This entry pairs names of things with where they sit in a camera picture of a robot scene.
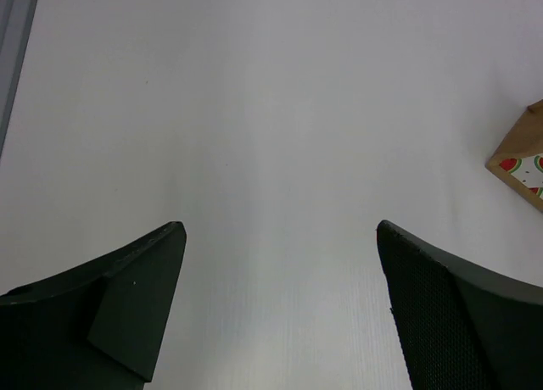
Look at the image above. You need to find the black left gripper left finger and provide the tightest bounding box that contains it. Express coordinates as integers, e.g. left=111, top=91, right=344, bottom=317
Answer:
left=1, top=221, right=186, bottom=389

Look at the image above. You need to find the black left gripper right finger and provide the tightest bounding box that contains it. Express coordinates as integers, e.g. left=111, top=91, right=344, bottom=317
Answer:
left=377, top=220, right=542, bottom=389

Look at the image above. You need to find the burlap watermelon canvas bag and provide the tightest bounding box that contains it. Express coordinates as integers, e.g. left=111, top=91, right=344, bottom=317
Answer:
left=485, top=100, right=542, bottom=212

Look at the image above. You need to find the aluminium frame post left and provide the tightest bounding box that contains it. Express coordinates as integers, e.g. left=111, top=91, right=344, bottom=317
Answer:
left=0, top=0, right=38, bottom=149

